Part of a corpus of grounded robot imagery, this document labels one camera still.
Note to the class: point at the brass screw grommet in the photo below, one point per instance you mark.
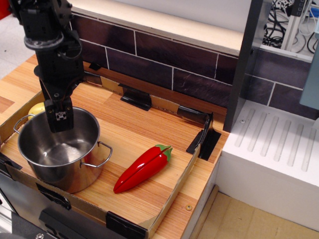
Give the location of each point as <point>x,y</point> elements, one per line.
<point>188,207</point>

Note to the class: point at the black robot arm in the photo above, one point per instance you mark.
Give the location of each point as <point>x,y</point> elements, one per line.
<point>43,22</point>

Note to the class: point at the yellow toy potato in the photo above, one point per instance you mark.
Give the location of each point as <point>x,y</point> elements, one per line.
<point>36,109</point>

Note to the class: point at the stainless steel pot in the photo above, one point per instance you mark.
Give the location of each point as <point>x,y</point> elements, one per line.
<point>70,160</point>

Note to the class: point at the red toy chili pepper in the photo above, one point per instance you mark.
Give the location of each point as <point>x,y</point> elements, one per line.
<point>147,165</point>

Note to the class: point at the beige wooden shelf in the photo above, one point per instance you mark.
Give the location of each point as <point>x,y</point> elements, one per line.
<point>164,25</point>

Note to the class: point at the white ridged drainboard unit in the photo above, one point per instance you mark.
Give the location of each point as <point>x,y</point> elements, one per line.
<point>271,161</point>

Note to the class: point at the dark grey vertical post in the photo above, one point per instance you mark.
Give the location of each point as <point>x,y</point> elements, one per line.
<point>251,43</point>

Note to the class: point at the cardboard fence with black tape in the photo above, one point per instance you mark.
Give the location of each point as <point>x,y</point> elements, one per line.
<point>131,122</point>

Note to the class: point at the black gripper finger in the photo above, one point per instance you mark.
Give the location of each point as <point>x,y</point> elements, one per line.
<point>59,115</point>

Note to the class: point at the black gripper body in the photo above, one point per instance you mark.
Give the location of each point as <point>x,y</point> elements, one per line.
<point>61,67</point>

